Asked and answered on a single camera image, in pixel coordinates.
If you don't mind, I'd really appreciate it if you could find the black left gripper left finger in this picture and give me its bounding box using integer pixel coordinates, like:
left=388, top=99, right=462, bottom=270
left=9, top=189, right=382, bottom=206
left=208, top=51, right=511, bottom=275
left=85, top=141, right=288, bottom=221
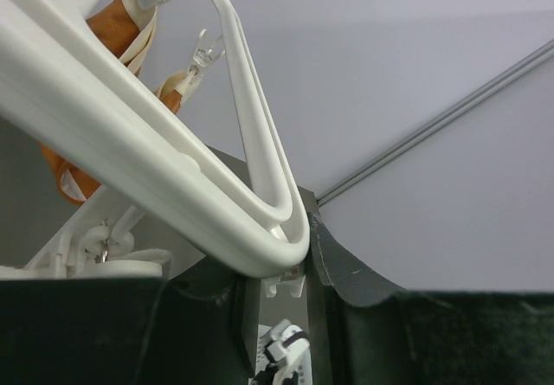
left=1, top=258, right=260, bottom=384

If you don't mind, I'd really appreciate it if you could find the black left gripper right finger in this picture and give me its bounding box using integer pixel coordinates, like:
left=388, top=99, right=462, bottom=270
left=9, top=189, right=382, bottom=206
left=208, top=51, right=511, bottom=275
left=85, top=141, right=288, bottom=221
left=306, top=214, right=553, bottom=384

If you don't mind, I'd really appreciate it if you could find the white corner hanger clip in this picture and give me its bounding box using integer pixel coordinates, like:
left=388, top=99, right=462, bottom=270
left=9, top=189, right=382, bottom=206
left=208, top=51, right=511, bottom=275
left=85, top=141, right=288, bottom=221
left=261, top=266, right=306, bottom=298

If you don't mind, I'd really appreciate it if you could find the white sock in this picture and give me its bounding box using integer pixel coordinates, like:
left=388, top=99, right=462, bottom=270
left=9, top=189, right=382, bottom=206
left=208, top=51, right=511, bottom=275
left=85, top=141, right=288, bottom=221
left=0, top=266, right=34, bottom=280

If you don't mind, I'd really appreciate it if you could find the white clip sock hanger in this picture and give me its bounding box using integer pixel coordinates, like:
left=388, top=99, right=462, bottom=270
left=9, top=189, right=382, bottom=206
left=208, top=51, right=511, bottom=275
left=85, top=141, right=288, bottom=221
left=1, top=0, right=310, bottom=279

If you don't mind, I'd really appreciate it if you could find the orange sock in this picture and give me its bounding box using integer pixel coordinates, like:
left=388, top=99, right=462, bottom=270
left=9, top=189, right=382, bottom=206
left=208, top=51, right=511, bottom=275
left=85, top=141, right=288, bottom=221
left=41, top=68, right=203, bottom=205
left=87, top=0, right=157, bottom=76

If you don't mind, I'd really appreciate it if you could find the aluminium frame profile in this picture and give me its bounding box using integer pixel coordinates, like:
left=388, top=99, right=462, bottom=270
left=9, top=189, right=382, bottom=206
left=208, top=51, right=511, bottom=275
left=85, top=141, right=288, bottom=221
left=316, top=40, right=553, bottom=207

